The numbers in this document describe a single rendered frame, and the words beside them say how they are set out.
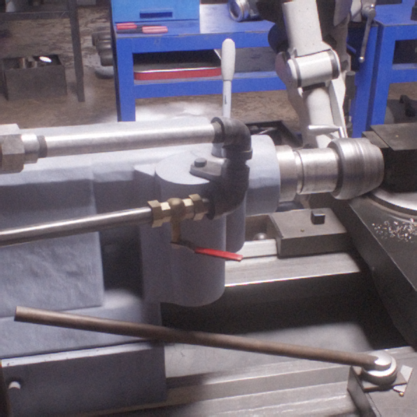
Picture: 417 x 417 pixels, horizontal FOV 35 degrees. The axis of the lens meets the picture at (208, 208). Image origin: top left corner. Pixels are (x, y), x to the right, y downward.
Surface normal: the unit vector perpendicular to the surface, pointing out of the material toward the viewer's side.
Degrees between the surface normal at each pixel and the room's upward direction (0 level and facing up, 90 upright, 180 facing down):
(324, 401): 0
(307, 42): 75
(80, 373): 90
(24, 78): 90
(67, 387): 90
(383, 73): 90
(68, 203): 82
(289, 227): 0
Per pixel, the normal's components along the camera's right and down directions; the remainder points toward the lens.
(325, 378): 0.14, -0.22
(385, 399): 0.00, -0.88
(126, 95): 0.18, 0.48
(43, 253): 0.17, 0.14
